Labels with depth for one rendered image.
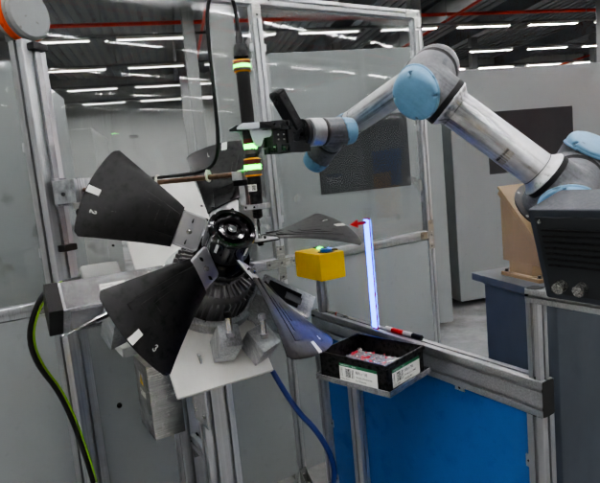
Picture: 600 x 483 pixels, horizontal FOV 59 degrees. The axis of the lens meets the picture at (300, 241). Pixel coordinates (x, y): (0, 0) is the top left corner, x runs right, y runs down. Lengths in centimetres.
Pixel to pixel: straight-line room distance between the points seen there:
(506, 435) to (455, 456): 20
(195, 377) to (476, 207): 397
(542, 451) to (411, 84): 84
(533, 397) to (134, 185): 102
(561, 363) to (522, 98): 402
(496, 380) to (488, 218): 385
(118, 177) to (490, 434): 108
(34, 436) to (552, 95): 484
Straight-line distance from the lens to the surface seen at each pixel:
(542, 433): 129
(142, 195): 133
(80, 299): 131
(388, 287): 256
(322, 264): 172
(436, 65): 130
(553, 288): 112
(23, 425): 205
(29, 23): 185
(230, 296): 135
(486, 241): 511
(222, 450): 155
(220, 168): 148
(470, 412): 144
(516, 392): 129
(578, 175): 134
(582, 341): 153
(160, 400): 163
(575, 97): 566
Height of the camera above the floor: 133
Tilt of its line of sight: 7 degrees down
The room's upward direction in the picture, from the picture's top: 6 degrees counter-clockwise
